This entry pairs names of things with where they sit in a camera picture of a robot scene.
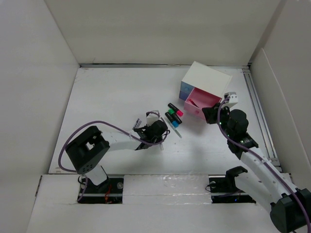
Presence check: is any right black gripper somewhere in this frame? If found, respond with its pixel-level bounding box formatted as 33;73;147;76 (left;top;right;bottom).
201;102;233;138

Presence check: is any pink drawer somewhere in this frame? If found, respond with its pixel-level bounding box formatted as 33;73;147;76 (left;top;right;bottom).
184;88;222;120

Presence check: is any black refill pen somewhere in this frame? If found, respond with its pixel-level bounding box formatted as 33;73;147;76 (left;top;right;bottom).
164;117;182;138

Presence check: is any red clear pen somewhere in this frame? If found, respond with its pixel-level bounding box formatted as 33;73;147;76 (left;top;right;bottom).
189;99;199;108

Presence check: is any white drawer organizer cabinet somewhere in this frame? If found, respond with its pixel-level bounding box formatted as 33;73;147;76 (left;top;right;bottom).
182;62;232;97

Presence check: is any light blue drawer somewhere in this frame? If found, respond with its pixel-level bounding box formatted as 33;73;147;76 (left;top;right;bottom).
180;81;194;94

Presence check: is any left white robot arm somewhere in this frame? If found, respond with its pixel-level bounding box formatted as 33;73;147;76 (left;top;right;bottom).
65;120;169;193

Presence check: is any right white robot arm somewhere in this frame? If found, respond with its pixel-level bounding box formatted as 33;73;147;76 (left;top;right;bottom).
202;102;311;233

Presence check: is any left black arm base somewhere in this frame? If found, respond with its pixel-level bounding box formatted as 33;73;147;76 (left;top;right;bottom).
77;175;124;204

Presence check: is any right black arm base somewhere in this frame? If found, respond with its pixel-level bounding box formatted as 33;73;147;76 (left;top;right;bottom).
205;166;256;204

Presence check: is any purple pen pair left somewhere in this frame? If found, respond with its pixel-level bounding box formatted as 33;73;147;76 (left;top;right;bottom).
132;118;142;130

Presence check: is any blue cap black marker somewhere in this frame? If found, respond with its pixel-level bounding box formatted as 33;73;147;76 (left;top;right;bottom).
165;112;179;128

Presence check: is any green cap black marker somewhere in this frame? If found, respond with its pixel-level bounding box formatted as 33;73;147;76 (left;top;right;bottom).
168;108;182;124

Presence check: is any pink cap black marker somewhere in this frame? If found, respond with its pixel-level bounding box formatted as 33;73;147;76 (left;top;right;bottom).
168;103;184;117

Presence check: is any lower left purple drawer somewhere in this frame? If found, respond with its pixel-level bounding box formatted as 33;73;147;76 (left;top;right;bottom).
179;90;191;101

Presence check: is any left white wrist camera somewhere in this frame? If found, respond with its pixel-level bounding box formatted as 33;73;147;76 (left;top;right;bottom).
146;110;160;126

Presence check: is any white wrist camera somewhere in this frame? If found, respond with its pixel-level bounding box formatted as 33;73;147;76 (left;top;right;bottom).
224;92;238;108
146;110;160;126

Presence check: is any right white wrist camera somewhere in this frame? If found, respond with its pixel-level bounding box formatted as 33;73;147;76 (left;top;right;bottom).
224;92;238;108

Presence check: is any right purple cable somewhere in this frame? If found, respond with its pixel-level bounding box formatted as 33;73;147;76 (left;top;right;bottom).
217;97;311;233

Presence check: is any metal rail right edge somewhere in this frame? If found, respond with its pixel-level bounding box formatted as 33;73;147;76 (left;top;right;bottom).
242;67;283;172

